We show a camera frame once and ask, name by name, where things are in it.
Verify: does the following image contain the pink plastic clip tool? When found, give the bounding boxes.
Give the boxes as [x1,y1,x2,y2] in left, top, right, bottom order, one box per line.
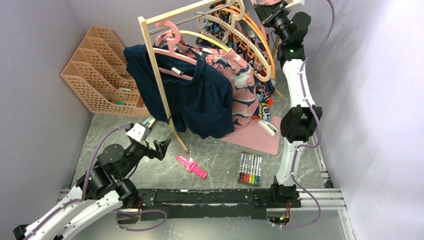
[176,155,208,179]

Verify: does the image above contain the white stapler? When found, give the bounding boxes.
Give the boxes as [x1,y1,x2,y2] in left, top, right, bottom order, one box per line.
[257,119,279,137]

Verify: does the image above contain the wooden clothes rack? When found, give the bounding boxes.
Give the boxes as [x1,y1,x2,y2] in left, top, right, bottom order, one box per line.
[137,0,286,154]

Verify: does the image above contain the peach plastic file organizer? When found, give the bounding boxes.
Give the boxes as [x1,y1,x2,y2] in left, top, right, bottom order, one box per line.
[61,26,150,118]

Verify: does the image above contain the light blue stapler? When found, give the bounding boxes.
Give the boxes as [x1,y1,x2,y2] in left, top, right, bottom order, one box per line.
[142,115,157,131]

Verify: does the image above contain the navy blue shorts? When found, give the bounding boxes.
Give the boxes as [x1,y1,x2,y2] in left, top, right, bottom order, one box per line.
[123,44,235,139]

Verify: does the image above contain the comic print shorts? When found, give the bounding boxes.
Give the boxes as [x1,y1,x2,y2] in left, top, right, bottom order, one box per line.
[197,0,276,122]

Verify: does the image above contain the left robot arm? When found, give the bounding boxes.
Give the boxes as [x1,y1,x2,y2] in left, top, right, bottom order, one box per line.
[13,139,171,240]

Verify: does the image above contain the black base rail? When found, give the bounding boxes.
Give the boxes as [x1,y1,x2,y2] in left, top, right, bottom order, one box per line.
[130,186,301,221]

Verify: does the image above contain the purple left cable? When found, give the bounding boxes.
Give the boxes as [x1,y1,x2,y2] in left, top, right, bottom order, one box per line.
[21,124,133,240]

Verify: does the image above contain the pink patterned shorts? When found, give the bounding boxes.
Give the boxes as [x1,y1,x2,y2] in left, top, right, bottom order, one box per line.
[174,38,259,128]

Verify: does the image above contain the pink mat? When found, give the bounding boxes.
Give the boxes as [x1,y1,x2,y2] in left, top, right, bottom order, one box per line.
[219,116,282,155]

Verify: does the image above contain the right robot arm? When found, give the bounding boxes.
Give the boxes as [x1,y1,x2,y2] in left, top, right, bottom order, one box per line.
[254,0,323,207]

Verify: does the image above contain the orange plastic hanger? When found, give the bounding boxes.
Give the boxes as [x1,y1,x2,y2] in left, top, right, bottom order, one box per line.
[227,12,276,82]

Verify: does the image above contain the pack of coloured markers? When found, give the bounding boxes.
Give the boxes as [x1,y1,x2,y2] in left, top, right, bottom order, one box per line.
[237,152,263,186]

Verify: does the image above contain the pink plastic hanger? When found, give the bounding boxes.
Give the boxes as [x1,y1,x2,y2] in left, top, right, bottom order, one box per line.
[152,20,200,82]
[251,0,282,6]

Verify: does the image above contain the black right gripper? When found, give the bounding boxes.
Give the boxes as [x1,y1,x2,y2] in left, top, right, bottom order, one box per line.
[253,0,290,44]

